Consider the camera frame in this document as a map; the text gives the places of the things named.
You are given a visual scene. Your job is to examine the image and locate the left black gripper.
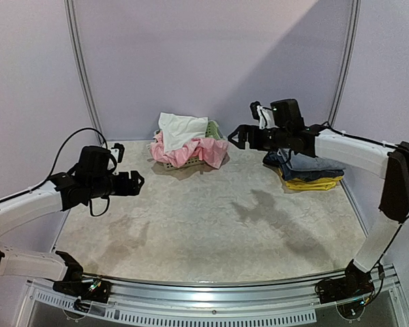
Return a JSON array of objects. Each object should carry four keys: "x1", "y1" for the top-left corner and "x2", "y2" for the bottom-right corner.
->
[{"x1": 88, "y1": 170, "x2": 145, "y2": 199}]

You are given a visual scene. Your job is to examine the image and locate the pink patterned shorts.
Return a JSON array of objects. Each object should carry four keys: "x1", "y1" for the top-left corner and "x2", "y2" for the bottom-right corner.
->
[{"x1": 149, "y1": 132, "x2": 228, "y2": 169}]

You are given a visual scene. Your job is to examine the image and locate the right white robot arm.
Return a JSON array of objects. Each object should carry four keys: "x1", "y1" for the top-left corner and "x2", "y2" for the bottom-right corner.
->
[{"x1": 228, "y1": 99, "x2": 409, "y2": 297}]

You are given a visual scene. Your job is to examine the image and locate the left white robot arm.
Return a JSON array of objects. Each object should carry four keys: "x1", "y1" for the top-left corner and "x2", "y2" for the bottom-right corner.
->
[{"x1": 0, "y1": 144, "x2": 145, "y2": 296}]

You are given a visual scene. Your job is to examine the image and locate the green plastic basket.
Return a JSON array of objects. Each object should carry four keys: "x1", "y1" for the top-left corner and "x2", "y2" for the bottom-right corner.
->
[{"x1": 163, "y1": 121, "x2": 224, "y2": 170}]

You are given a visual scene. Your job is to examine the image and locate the navy folded garment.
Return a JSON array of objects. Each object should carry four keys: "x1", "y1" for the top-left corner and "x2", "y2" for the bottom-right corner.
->
[{"x1": 262, "y1": 149, "x2": 344, "y2": 182}]

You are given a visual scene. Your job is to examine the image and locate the grey blue folded garment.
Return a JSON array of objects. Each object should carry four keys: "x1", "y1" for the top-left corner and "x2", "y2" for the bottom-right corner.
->
[{"x1": 280, "y1": 149, "x2": 346, "y2": 172}]

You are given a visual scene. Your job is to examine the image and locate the white cloth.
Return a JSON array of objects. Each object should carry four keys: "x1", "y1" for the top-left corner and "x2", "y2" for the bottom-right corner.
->
[{"x1": 158, "y1": 112, "x2": 209, "y2": 153}]

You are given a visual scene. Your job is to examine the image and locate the yellow folded garment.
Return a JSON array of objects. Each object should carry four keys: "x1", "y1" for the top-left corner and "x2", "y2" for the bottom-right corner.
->
[{"x1": 277, "y1": 168, "x2": 343, "y2": 191}]

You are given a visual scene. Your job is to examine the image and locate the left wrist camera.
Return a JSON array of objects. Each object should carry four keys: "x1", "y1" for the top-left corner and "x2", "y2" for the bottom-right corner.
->
[{"x1": 110, "y1": 143, "x2": 125, "y2": 163}]

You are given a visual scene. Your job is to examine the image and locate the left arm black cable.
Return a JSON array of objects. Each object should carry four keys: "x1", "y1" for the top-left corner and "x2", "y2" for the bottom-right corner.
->
[{"x1": 46, "y1": 127, "x2": 119, "y2": 217}]

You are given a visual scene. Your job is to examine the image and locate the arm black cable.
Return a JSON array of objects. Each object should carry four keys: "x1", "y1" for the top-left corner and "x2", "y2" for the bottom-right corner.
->
[
  {"x1": 46, "y1": 127, "x2": 119, "y2": 217},
  {"x1": 322, "y1": 121, "x2": 409, "y2": 307}
]

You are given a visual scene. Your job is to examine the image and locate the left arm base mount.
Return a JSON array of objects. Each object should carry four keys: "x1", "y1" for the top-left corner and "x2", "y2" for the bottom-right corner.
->
[{"x1": 52, "y1": 277, "x2": 112, "y2": 313}]

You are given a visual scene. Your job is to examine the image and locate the front aluminium rail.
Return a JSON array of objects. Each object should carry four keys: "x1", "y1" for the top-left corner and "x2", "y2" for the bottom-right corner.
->
[{"x1": 16, "y1": 265, "x2": 409, "y2": 326}]

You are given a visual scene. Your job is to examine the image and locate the right aluminium frame post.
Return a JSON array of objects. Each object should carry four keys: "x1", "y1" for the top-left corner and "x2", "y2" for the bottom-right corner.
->
[{"x1": 327, "y1": 0, "x2": 361, "y2": 126}]

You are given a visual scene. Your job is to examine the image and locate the aluminium frame post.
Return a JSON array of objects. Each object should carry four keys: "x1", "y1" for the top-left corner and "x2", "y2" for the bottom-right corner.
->
[
  {"x1": 327, "y1": 0, "x2": 361, "y2": 126},
  {"x1": 64, "y1": 0, "x2": 102, "y2": 132}
]

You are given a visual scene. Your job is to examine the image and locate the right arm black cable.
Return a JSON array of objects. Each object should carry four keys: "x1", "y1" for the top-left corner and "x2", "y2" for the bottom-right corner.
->
[{"x1": 322, "y1": 121, "x2": 409, "y2": 307}]

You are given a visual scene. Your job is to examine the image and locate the left aluminium frame post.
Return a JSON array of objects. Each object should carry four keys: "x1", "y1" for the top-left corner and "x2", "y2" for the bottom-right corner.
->
[{"x1": 64, "y1": 0, "x2": 102, "y2": 132}]

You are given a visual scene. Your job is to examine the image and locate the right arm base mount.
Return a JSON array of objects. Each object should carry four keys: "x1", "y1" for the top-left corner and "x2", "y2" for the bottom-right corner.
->
[{"x1": 314, "y1": 260, "x2": 385, "y2": 321}]

